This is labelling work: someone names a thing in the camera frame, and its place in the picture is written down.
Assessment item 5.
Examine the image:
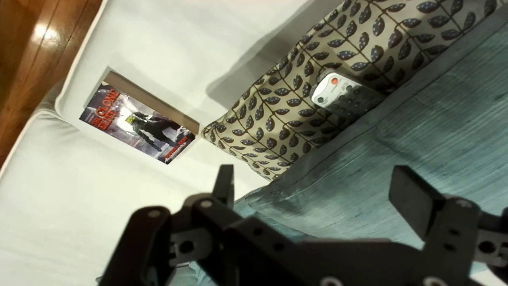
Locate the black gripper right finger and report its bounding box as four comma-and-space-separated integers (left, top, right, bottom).
389, 163, 508, 286

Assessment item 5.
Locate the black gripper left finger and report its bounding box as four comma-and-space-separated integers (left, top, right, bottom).
97, 163, 237, 286

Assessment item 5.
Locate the teal velvet cushion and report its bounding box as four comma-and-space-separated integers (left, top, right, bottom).
187, 9, 508, 286

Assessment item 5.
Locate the paperback book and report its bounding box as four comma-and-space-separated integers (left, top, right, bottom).
78, 64, 202, 166

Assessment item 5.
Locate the leaf patterned cushion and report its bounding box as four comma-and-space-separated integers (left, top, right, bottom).
202, 0, 500, 182

